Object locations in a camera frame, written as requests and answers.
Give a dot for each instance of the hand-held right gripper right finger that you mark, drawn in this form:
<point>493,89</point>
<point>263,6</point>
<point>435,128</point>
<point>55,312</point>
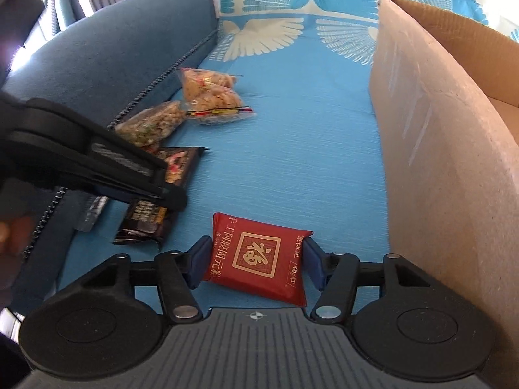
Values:
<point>314,264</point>

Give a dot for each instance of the person's left hand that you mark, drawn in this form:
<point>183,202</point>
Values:
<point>10,233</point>

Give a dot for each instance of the cardboard box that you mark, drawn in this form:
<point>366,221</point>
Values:
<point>446,170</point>

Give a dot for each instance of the clear nut snack packet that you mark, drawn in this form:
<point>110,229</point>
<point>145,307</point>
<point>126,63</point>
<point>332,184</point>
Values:
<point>154,123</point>

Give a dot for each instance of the black snack packet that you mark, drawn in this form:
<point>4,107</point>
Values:
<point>182,164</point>

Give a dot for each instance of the blue fabric sofa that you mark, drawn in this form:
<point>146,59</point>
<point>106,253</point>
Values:
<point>121,48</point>

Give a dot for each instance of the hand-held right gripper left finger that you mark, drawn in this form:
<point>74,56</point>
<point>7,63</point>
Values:
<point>198,260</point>

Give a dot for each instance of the clear cracker snack packet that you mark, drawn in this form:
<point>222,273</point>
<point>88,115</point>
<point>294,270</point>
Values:
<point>211,97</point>

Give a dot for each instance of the blue and white printed sheet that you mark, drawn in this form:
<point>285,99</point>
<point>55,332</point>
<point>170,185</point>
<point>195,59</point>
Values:
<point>304,150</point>

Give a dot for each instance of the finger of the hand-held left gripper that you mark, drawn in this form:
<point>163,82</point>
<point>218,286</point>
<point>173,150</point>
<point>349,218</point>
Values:
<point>170,198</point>
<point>115,193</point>

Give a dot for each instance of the red snack packet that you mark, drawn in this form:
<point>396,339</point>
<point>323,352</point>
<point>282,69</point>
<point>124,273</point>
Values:
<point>255,256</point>

